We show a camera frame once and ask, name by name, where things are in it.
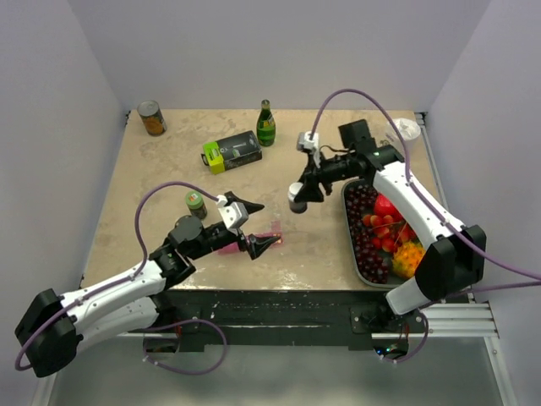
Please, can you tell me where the aluminium frame rail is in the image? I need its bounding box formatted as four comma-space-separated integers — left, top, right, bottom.
117, 300, 500, 339

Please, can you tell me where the grey fruit tray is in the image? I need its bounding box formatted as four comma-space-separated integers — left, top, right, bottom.
342, 179, 425, 289

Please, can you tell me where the white paper bag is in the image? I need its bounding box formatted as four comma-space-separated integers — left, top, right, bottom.
385, 118, 421, 151

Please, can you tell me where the green lid small jar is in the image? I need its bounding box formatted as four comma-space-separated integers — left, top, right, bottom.
185, 190, 207, 220

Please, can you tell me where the red grape bunch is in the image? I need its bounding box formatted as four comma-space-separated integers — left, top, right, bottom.
344, 182, 389, 284

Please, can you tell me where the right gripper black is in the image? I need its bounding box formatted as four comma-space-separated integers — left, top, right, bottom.
294, 150, 356, 203

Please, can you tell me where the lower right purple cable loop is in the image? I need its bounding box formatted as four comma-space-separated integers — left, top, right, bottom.
380, 312, 430, 365

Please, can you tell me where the yellow orange dragon fruit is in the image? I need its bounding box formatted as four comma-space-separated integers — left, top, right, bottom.
391, 241, 425, 279

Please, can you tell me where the tin can fruit label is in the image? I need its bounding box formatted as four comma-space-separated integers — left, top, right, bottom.
137, 100, 167, 136

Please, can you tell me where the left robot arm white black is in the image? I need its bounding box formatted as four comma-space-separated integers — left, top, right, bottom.
14, 192, 280, 377

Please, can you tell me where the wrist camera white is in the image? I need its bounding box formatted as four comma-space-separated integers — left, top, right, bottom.
216, 195, 249, 234
297, 131, 320, 167

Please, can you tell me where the grey pill bottle white cap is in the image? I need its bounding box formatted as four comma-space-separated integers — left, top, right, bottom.
287, 182, 309, 215

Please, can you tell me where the red apples cluster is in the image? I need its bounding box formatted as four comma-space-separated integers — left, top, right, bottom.
362, 214, 417, 253

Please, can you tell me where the green glass bottle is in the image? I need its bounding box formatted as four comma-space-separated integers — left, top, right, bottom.
256, 99, 276, 146

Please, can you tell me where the pink weekly pill organizer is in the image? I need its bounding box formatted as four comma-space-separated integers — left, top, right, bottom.
216, 220, 284, 255

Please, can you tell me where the red round fruit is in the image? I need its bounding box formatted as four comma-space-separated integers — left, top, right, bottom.
374, 194, 399, 217

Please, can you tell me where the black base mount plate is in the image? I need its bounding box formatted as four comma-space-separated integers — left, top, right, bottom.
152, 289, 424, 352

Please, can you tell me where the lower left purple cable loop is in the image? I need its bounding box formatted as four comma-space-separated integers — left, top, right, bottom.
142, 317, 228, 376

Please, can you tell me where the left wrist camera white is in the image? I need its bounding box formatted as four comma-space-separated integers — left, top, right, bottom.
216, 195, 249, 234

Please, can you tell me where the purple cable loop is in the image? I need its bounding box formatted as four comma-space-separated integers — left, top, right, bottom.
142, 317, 228, 376
380, 312, 430, 365

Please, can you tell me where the green black product box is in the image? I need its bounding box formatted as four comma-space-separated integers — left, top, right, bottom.
200, 130, 263, 174

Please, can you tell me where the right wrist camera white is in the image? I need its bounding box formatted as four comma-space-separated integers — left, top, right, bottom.
297, 131, 320, 167

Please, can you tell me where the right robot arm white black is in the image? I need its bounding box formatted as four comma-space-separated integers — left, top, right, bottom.
288, 120, 486, 332

